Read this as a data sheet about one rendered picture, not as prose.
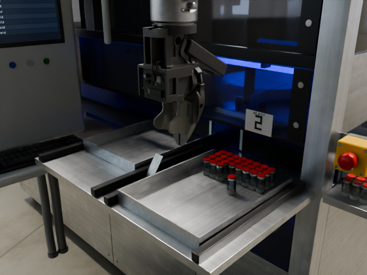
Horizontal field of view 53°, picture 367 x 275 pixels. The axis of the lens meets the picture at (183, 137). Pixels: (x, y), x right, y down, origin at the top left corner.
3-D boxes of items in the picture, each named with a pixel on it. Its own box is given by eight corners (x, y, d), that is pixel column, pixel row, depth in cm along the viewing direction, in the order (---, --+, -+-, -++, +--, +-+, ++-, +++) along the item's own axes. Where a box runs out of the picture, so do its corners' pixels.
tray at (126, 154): (163, 124, 140) (163, 115, 138) (215, 142, 122) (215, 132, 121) (83, 149, 117) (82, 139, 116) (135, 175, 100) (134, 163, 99)
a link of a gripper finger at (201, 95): (177, 120, 65) (177, 71, 62) (184, 118, 67) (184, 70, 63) (197, 126, 62) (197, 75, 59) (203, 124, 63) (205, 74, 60)
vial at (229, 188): (230, 189, 92) (231, 174, 91) (237, 192, 91) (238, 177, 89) (224, 192, 91) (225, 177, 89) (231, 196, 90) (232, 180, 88)
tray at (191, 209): (212, 160, 109) (212, 149, 108) (290, 190, 92) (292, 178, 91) (118, 202, 87) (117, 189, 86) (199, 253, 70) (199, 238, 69)
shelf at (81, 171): (154, 126, 144) (154, 121, 143) (328, 188, 98) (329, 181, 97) (35, 163, 112) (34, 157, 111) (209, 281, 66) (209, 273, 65)
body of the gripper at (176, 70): (137, 99, 62) (134, 24, 58) (174, 90, 68) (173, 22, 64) (168, 108, 57) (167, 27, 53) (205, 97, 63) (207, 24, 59)
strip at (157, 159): (157, 172, 102) (155, 153, 100) (164, 175, 100) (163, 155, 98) (114, 190, 93) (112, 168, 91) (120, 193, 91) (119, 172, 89)
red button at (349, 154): (341, 163, 85) (344, 147, 84) (359, 168, 82) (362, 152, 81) (334, 168, 82) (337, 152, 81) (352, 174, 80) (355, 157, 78)
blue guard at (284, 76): (1, 56, 218) (-5, 24, 212) (305, 142, 91) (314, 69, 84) (0, 56, 218) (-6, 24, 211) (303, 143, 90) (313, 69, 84)
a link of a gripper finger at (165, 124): (149, 147, 66) (148, 97, 63) (173, 138, 70) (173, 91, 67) (161, 151, 64) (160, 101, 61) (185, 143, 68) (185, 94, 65)
